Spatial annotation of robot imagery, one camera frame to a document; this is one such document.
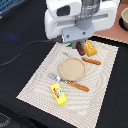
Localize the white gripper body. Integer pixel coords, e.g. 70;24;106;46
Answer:
44;0;120;43

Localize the brown sausage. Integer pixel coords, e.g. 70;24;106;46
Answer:
76;42;85;56

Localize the orange bread loaf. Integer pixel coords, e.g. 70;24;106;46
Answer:
83;40;97;56

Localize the yellow butter box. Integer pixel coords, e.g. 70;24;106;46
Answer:
50;83;67;106

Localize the pink brown board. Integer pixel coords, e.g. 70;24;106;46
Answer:
95;4;128;43

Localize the round beige plate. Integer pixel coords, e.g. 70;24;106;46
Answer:
59;57;86;81

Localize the beige bowl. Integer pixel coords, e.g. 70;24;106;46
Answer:
121;7;128;30

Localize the blue basket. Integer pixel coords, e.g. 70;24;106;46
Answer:
0;0;20;13

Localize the beige woven placemat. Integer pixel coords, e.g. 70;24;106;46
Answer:
17;41;118;128

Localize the black cable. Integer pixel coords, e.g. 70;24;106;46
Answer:
0;39;54;68

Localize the wooden handled knife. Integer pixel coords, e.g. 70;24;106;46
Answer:
61;51;102;66

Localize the wooden handled fork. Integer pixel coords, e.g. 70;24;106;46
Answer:
48;73;89;92

